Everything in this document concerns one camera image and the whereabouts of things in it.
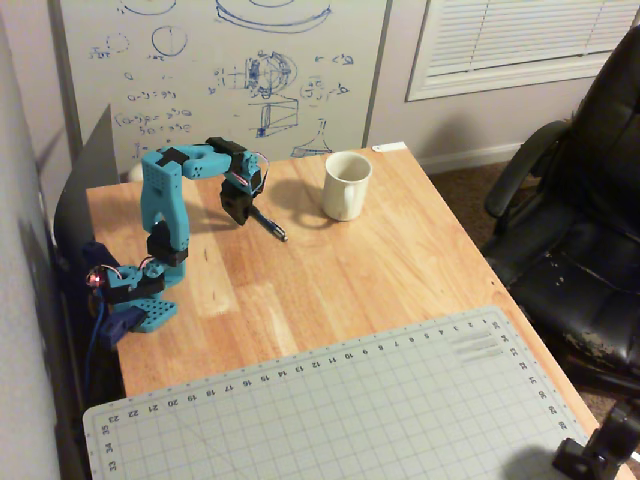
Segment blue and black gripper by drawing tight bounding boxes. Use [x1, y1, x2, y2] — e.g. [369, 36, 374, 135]
[219, 148, 268, 227]

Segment dark blue pen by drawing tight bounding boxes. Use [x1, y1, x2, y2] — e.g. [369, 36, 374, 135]
[251, 208, 290, 243]

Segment cream ceramic mug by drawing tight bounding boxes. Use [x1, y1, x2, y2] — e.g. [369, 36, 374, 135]
[321, 151, 374, 223]

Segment whiteboard with blue drawings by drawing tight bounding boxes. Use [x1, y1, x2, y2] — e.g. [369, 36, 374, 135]
[47, 0, 395, 174]

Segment dark blue table clamp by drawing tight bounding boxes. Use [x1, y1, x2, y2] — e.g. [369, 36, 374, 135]
[81, 241, 147, 352]

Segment grey gridded cutting mat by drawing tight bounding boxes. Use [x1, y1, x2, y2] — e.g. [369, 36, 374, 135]
[81, 304, 592, 480]

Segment white window blinds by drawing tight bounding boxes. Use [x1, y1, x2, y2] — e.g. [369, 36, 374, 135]
[404, 0, 640, 103]

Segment black leather office chair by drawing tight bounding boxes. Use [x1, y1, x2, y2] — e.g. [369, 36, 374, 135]
[482, 22, 640, 401]

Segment blue usb cable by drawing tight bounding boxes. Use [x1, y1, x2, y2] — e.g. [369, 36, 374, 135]
[85, 284, 110, 404]

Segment black camera stand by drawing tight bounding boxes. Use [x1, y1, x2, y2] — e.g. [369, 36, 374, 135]
[551, 403, 640, 480]

